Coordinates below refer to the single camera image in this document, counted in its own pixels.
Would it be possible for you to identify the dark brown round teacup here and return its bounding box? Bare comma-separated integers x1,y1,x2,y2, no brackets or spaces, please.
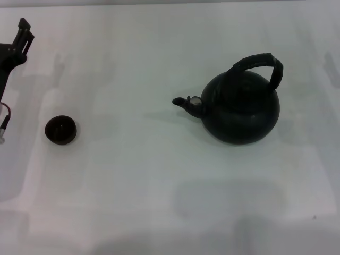
44,115,78,146

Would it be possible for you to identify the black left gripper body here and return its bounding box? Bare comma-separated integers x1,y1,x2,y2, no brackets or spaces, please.
0,41,28,98

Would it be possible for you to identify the black round teapot with handle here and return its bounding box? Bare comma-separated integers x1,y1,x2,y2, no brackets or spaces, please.
172,52,285,146

